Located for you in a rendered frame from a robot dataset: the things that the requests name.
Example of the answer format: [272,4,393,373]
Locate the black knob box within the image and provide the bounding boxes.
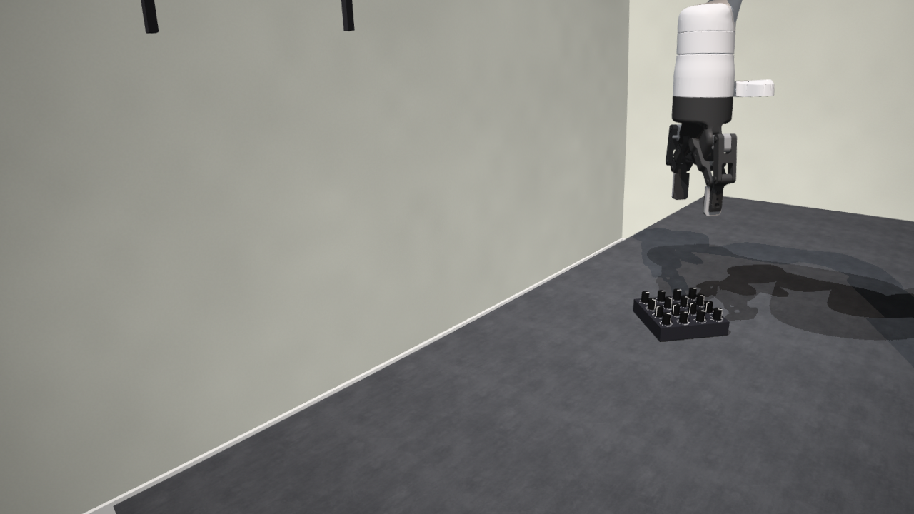
[633,288,730,341]

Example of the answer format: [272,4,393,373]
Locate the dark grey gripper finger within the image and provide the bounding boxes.
[666,124,693,200]
[688,133,737,216]

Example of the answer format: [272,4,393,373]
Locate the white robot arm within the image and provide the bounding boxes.
[673,0,775,97]

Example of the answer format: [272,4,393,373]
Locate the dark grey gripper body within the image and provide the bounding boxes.
[672,96,733,165]

